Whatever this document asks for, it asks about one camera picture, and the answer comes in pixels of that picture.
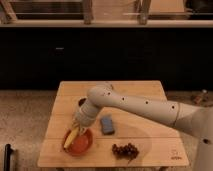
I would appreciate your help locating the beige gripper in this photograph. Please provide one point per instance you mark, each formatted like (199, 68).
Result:
(86, 114)

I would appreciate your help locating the yellow banana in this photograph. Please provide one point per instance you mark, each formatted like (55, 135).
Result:
(71, 135)

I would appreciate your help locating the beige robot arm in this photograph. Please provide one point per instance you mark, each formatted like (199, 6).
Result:
(193, 120)

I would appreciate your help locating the red bowl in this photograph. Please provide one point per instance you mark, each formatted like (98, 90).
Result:
(79, 142)

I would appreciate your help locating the small dark cup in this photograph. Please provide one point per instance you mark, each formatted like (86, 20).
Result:
(81, 101)

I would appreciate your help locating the blue sponge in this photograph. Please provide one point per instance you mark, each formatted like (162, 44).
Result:
(107, 127)

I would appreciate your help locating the wooden table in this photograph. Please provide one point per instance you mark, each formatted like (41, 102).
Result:
(116, 139)

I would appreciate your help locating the bunch of dark grapes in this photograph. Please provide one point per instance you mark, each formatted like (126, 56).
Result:
(127, 151)

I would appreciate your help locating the black object at floor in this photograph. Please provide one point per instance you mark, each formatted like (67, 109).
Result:
(7, 155)

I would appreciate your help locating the wooden shelf rail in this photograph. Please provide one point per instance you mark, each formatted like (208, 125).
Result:
(106, 13)

